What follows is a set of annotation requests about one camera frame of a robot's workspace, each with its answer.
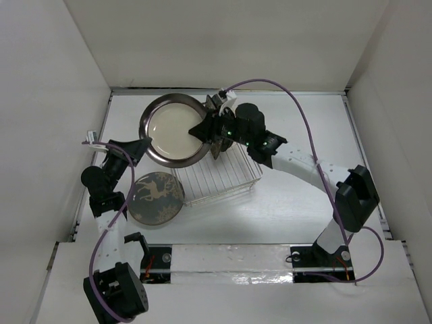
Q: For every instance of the steel wire dish rack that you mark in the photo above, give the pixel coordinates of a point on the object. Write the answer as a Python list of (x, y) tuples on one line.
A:
[(209, 179)]

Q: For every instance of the silver front table rail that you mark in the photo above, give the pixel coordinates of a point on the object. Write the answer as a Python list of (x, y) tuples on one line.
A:
[(240, 264)]

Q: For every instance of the black square floral plate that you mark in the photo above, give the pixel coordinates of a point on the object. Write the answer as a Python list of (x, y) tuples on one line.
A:
[(213, 106)]

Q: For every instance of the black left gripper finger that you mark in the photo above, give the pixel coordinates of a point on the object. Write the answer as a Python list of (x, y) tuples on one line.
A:
[(137, 152), (125, 147)]

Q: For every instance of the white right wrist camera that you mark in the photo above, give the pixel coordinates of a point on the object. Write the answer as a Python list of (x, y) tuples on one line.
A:
[(225, 99)]

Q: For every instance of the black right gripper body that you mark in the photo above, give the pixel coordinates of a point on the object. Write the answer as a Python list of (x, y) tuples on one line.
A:
[(225, 127)]

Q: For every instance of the grey plate tree pattern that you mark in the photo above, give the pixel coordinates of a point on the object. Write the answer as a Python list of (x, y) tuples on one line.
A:
[(158, 197)]

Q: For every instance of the cream plate black striped rim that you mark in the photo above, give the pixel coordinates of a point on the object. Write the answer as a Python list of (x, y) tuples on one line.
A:
[(225, 144)]

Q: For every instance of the cream plate brown metallic rim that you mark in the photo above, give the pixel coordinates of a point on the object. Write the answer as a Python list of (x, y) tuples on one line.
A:
[(166, 121)]

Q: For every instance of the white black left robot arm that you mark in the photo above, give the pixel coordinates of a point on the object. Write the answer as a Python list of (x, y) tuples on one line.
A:
[(112, 286)]

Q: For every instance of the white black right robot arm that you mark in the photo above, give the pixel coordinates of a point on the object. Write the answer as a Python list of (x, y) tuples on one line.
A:
[(352, 192)]

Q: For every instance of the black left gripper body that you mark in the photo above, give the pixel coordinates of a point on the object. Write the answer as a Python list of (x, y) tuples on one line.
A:
[(115, 165)]

